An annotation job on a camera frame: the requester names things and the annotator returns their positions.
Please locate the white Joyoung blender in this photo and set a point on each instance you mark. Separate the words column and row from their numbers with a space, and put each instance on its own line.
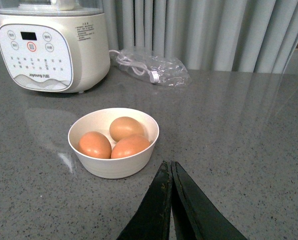
column 58, row 46

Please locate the pale egg bowl back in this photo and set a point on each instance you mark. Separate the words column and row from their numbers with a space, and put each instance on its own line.
column 123, row 127

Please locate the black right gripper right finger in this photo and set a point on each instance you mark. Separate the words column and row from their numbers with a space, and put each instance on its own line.
column 195, row 216

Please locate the white ceramic bowl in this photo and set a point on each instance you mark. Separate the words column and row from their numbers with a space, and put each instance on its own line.
column 100, row 121

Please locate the grey curtain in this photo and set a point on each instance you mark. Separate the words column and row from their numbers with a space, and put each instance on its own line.
column 222, row 35

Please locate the brown egg bowl left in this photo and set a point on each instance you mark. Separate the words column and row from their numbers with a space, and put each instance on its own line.
column 94, row 144

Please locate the brown egg bowl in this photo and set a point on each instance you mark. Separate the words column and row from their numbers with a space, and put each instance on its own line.
column 94, row 144
column 129, row 146

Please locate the brown egg bowl right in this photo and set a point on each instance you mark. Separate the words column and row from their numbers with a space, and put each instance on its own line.
column 129, row 146

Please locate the clear plastic bag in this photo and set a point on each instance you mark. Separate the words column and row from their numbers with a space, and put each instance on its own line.
column 144, row 65

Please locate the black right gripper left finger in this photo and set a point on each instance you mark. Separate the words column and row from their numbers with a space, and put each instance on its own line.
column 152, row 218

